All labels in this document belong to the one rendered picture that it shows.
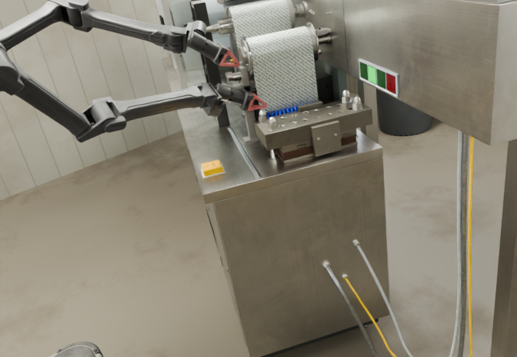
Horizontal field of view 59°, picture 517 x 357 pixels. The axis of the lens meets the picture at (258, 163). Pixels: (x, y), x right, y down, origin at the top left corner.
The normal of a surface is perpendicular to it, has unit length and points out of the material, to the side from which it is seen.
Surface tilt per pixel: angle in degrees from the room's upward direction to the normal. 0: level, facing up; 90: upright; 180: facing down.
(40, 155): 90
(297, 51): 90
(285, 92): 90
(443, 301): 0
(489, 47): 90
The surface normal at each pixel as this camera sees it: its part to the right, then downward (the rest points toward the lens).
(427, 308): -0.16, -0.89
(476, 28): -0.96, 0.25
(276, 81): 0.25, 0.39
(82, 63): 0.58, 0.27
